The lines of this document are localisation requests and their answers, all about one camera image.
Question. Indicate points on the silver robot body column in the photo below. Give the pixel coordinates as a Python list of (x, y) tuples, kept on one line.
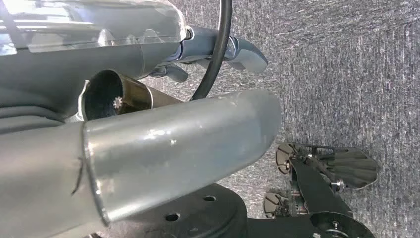
[(164, 148)]

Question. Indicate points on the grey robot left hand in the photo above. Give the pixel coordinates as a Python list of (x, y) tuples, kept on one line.
[(98, 69)]

